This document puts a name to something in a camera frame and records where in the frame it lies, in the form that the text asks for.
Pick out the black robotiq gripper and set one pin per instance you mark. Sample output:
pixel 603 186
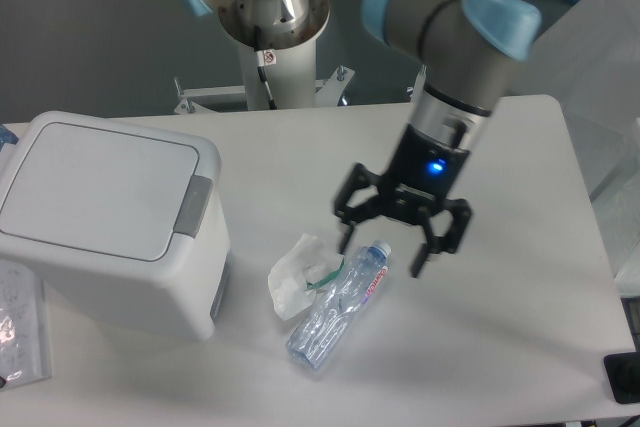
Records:
pixel 413 189

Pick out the white plastic trash can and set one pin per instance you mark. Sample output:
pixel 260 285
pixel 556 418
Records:
pixel 124 221

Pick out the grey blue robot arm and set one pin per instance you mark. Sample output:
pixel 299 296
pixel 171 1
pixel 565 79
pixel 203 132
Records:
pixel 469 48

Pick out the crumpled white paper wrapper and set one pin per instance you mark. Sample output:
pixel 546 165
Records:
pixel 304 271

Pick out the crushed clear plastic bottle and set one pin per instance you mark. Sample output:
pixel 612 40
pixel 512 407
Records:
pixel 335 311

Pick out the translucent plastic box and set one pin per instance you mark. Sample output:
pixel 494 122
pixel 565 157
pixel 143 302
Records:
pixel 588 60

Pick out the black device at edge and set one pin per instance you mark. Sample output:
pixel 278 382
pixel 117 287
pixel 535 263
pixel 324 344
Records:
pixel 622 371

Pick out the white metal base frame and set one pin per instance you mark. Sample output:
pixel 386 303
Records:
pixel 329 92

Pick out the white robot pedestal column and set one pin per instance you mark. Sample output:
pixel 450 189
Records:
pixel 277 39

